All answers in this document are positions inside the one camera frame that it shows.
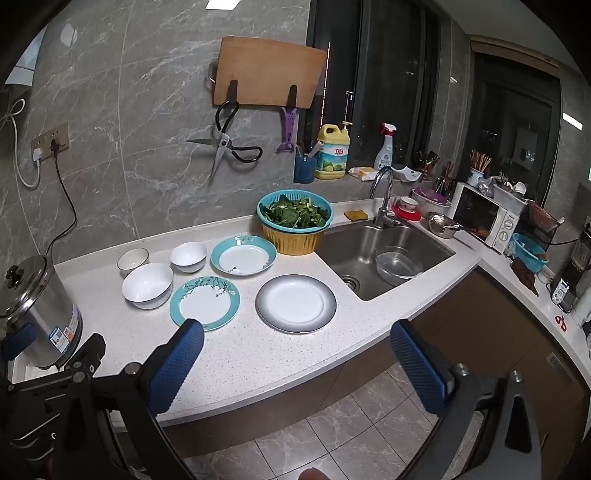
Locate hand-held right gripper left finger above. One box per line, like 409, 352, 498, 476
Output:
92, 318, 205, 480

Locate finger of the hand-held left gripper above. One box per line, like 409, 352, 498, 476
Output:
60, 332, 107, 393
0, 323, 38, 365

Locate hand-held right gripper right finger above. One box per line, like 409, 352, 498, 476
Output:
390, 318, 555, 480

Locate teal floral plate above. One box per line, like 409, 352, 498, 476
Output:
211, 234, 278, 277
169, 275, 241, 332

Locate large white bowl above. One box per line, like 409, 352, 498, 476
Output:
121, 262, 175, 310

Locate small dark-rimmed white bowl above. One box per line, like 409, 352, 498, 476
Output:
117, 248, 151, 278

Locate small plain white bowl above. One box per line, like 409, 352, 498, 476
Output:
170, 241, 208, 274

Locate stainless steel rice cooker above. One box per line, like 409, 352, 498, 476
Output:
0, 253, 84, 371

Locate brown base cabinet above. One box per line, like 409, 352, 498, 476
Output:
175, 267, 591, 462

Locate clear bowl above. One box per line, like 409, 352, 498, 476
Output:
374, 246, 424, 287

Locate stainless steel sink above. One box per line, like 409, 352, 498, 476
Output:
318, 218, 457, 302

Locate brown cloth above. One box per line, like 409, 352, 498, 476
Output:
511, 258, 540, 297

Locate small steel bowl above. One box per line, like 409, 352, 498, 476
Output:
427, 212, 463, 239

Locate red round lid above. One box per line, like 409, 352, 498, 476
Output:
392, 204, 422, 223

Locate teal plastic basket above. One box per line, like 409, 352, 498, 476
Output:
511, 233, 550, 273

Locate yellow ribbed basin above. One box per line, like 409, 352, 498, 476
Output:
260, 220, 327, 256

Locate white microwave oven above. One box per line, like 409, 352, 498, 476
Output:
449, 182, 528, 256

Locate chrome faucet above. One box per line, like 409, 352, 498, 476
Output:
370, 166, 402, 230

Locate pink basin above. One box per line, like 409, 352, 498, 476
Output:
412, 187, 454, 217

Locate black kitchen appliance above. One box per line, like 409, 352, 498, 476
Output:
549, 222, 591, 325

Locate green leafy vegetables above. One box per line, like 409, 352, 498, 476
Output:
265, 195, 329, 229

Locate white dish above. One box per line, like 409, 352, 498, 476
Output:
392, 165, 424, 184

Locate ceramic chopstick holder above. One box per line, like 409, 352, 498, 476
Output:
468, 150, 493, 189

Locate white spray bottle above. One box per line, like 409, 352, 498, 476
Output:
373, 123, 399, 171

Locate blue cup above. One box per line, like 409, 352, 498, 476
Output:
294, 155, 318, 184

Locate yellow detergent bottle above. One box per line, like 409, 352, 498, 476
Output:
315, 121, 352, 180

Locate purple peeler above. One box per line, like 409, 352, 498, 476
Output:
276, 106, 300, 154

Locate dark window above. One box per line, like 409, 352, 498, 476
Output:
471, 41, 562, 209
307, 0, 472, 172

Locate white water heater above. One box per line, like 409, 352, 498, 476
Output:
4, 25, 47, 88

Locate wooden cutting board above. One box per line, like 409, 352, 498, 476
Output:
211, 36, 328, 110

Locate white plug cable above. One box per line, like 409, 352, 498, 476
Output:
10, 99, 43, 189

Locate black plug cable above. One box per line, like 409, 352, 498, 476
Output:
44, 138, 78, 261

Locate wall power outlet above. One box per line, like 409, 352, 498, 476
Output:
30, 122, 70, 161

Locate black-handled kitchen scissors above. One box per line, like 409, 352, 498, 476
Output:
185, 100, 263, 179

